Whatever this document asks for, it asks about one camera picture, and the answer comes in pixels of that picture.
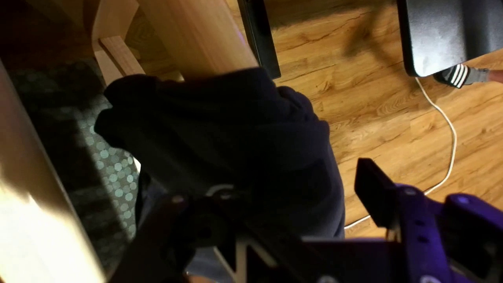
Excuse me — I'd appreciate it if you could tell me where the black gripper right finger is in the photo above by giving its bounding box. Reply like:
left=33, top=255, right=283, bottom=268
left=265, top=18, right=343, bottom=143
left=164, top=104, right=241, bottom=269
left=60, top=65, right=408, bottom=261
left=354, top=156, right=503, bottom=283

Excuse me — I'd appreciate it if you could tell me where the dark dotted seat cushion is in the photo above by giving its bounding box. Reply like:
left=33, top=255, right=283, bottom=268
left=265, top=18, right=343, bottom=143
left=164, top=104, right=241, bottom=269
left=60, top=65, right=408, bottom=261
left=8, top=62, right=143, bottom=277

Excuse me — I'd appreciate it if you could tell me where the white floor cable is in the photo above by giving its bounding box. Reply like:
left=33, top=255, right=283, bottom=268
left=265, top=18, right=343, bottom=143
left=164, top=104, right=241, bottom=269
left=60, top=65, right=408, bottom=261
left=343, top=76, right=461, bottom=233

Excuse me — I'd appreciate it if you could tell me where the grey striped cable sleeve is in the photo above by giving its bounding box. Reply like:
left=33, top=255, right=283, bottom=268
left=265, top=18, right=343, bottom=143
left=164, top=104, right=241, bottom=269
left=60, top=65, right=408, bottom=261
left=433, top=63, right=503, bottom=90

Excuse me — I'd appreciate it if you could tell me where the navy hoodie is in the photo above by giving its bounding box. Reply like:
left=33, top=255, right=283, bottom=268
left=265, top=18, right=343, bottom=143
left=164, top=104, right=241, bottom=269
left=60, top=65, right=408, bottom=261
left=93, top=66, right=349, bottom=249

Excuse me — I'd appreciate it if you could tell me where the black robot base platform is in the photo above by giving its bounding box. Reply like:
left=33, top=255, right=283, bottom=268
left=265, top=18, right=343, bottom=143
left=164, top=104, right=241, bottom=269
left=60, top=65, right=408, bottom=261
left=395, top=0, right=503, bottom=79

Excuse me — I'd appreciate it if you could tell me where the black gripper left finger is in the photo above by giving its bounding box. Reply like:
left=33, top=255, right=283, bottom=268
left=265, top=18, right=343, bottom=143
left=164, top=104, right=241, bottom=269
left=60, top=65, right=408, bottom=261
left=109, top=184, right=249, bottom=283

